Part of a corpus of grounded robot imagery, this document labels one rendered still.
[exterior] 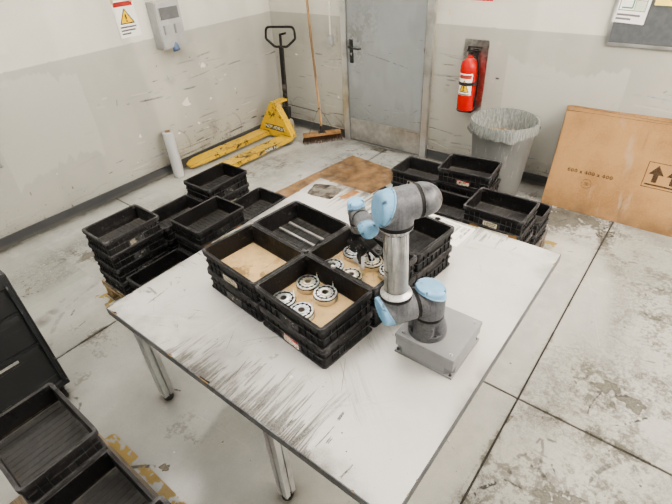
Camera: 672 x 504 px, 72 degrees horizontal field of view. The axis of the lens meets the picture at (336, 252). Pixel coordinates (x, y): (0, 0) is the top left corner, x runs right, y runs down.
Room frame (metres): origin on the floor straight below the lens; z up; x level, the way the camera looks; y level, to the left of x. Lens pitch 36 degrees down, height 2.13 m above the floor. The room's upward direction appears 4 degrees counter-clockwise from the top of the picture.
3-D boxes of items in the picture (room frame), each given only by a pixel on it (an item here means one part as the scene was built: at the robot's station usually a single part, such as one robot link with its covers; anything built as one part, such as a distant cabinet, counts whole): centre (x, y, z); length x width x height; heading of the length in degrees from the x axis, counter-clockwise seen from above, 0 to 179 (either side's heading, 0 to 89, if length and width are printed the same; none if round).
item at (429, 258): (1.85, -0.33, 0.87); 0.40 x 0.30 x 0.11; 44
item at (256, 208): (2.98, 0.58, 0.31); 0.40 x 0.30 x 0.34; 140
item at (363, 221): (1.56, -0.14, 1.14); 0.11 x 0.11 x 0.08; 16
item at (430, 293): (1.28, -0.33, 0.97); 0.13 x 0.12 x 0.14; 106
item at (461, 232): (2.14, -0.60, 0.70); 0.33 x 0.23 x 0.01; 50
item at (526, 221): (2.55, -1.09, 0.37); 0.40 x 0.30 x 0.45; 50
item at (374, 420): (1.75, -0.02, 0.35); 1.60 x 1.60 x 0.70; 50
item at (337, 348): (1.43, 0.10, 0.76); 0.40 x 0.30 x 0.12; 44
